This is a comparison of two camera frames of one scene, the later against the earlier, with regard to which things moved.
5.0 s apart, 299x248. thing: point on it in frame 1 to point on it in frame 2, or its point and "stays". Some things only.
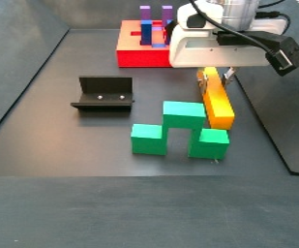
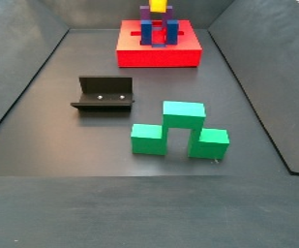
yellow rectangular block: [222, 117] to [158, 6]
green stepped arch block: [186, 115] stays
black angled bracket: [106, 93] stays
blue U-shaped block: [148, 33] stays
